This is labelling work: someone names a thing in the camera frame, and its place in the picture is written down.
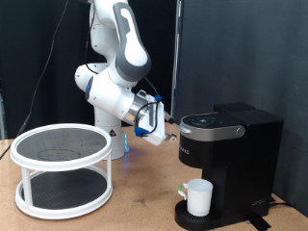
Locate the vertical metal post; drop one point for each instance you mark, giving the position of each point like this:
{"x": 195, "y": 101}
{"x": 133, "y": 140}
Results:
{"x": 175, "y": 64}

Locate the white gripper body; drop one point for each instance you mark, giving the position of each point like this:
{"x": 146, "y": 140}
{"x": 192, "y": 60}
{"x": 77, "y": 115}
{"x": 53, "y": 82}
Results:
{"x": 154, "y": 123}

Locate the black curtain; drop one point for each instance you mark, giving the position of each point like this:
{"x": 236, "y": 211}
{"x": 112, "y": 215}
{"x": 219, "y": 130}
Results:
{"x": 32, "y": 38}

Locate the black tape strip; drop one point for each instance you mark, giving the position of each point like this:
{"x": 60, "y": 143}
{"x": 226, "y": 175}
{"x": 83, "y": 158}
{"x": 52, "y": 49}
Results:
{"x": 258, "y": 222}

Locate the black Keurig coffee machine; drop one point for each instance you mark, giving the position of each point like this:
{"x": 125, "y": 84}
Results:
{"x": 237, "y": 160}

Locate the white two-tier turntable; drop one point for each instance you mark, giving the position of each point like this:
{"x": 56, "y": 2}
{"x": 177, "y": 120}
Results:
{"x": 61, "y": 166}

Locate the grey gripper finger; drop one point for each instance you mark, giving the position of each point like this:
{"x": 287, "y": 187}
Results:
{"x": 171, "y": 137}
{"x": 169, "y": 118}

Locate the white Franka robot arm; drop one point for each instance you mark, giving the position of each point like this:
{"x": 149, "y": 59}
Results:
{"x": 122, "y": 80}

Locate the grey partition panel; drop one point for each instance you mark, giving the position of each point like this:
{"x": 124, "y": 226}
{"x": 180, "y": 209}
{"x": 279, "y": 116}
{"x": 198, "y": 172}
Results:
{"x": 243, "y": 38}

